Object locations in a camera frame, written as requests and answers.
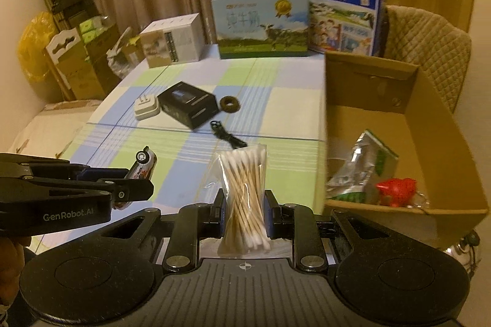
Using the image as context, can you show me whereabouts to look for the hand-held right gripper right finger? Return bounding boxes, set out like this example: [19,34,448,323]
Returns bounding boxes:
[264,190,397,273]

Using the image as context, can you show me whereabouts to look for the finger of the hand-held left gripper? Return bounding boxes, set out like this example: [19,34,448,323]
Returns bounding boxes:
[0,174,155,206]
[0,153,129,181]

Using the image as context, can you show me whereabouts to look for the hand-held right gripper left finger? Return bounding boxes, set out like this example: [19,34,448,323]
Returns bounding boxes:
[92,189,227,273]

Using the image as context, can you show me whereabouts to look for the bag of cotton swabs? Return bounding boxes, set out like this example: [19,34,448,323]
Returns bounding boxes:
[209,145,272,256]

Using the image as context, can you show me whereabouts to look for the white toy car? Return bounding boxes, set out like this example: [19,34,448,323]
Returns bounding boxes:
[115,146,159,210]

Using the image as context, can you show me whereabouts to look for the green leaf foil packet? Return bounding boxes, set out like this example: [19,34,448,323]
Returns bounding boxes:
[326,129,400,204]

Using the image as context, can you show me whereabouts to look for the brown braided ring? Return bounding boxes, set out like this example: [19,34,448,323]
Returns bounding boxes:
[219,96,242,114]

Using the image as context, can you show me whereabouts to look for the red toy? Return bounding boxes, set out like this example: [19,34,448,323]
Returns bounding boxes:
[376,177,418,208]

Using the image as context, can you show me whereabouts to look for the brown cardboard box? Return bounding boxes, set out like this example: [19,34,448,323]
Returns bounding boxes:
[324,51,489,251]

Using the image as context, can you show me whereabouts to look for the person's left hand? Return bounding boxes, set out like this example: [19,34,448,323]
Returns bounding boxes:
[0,236,25,308]

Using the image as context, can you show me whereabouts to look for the checked tablecloth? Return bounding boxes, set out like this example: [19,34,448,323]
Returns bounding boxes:
[23,43,331,262]

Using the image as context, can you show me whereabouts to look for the white plug charger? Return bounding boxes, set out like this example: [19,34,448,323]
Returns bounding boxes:
[134,94,160,121]

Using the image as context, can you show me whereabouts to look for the brown carton with white flap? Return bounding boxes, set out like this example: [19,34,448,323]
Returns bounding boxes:
[45,29,91,101]

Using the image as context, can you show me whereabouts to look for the yellow plastic bag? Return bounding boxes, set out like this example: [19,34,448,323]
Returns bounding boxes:
[20,10,58,84]

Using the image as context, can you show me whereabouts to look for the small black product box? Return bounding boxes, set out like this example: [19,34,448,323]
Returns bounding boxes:
[157,81,217,130]

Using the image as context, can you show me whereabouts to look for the white plastic bag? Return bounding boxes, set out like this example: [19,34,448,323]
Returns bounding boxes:
[106,27,133,76]

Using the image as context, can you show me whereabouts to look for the small brown carton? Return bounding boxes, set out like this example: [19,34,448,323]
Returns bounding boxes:
[121,37,145,76]

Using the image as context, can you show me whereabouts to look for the white appliance box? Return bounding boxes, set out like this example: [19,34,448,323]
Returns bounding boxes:
[139,13,206,69]

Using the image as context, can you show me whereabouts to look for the green milk gift box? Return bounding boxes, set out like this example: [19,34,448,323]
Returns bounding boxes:
[210,0,311,60]

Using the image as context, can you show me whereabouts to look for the blue milk carton box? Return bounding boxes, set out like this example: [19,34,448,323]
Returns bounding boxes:
[306,0,388,57]

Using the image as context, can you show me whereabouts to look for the quilted beige cover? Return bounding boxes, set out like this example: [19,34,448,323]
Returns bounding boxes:
[384,5,472,113]

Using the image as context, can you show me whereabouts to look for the black lanyard strap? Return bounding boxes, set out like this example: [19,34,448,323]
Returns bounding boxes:
[209,119,246,150]

